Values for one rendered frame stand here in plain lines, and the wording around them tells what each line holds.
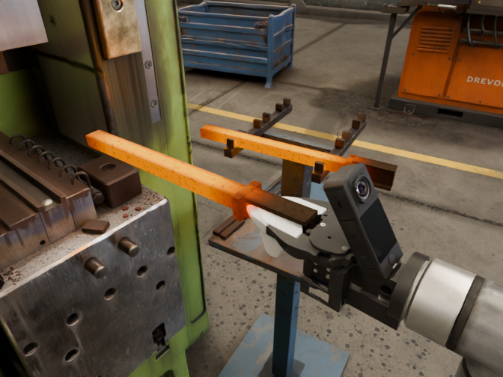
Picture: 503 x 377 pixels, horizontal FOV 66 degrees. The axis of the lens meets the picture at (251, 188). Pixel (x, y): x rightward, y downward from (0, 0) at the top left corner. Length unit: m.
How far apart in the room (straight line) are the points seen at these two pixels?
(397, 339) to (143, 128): 1.33
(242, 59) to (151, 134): 3.36
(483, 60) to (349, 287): 3.48
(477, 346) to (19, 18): 0.71
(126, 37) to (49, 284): 0.54
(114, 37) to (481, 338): 0.83
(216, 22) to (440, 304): 4.18
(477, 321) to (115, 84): 0.84
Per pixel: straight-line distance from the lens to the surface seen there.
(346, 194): 0.37
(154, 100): 1.06
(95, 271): 0.81
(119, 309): 0.97
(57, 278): 0.82
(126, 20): 0.95
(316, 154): 0.81
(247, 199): 0.48
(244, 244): 0.98
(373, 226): 0.40
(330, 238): 0.43
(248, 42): 4.30
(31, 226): 0.82
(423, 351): 1.84
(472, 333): 0.40
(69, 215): 0.84
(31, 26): 0.73
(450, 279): 0.41
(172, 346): 1.22
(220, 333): 1.76
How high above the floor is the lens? 1.42
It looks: 34 degrees down
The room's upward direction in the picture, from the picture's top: straight up
